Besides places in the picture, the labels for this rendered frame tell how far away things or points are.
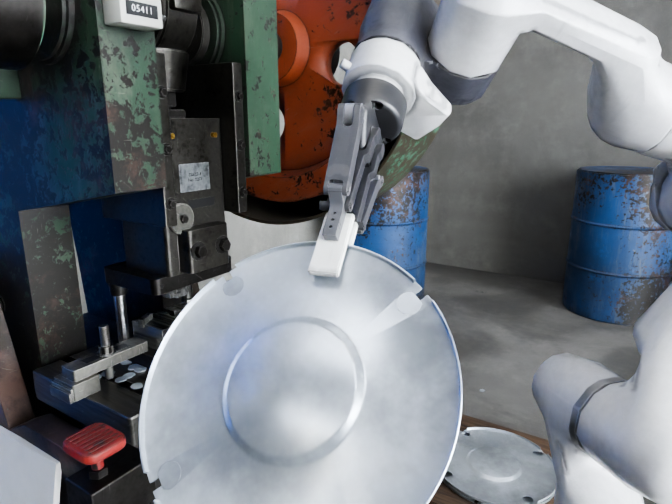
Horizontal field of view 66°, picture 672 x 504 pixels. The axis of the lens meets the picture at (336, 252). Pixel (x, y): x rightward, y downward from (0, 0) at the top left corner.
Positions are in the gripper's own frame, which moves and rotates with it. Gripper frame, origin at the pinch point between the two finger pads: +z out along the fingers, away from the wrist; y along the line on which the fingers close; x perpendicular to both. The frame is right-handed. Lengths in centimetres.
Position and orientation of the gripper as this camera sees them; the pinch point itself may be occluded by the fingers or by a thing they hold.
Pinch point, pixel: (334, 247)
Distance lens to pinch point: 50.9
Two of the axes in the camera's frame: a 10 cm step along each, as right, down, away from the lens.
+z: -2.4, 8.6, -4.6
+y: -2.5, -5.1, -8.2
